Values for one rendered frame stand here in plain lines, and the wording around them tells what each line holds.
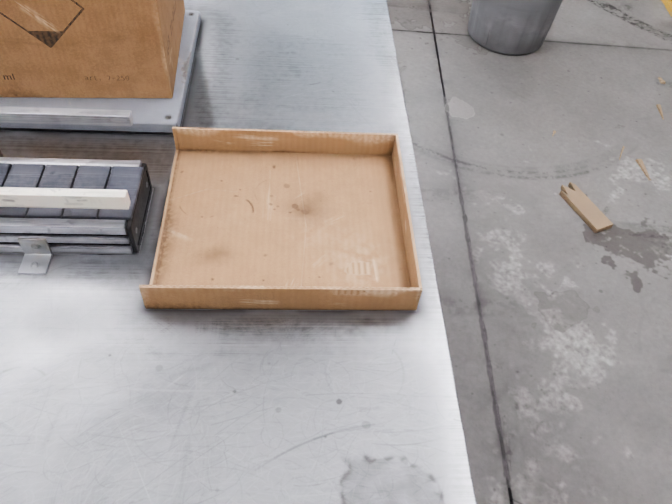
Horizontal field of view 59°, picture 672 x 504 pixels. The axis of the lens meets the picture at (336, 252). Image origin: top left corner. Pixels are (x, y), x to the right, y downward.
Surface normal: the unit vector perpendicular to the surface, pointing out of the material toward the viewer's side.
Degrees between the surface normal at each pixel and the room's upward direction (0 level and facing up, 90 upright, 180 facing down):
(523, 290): 0
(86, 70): 90
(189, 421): 0
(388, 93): 0
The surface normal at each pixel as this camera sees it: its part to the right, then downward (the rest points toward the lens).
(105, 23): 0.08, 0.78
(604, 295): 0.07, -0.63
